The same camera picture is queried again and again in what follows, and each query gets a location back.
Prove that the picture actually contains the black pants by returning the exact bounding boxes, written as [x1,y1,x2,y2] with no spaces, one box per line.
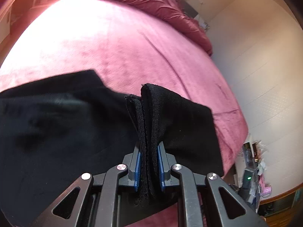
[1,70,224,226]

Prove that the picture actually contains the cluttered items beside bed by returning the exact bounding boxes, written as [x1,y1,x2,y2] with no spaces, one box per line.
[235,134,272,211]

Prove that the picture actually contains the pink bed blanket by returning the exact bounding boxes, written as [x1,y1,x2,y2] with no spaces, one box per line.
[1,0,248,176]

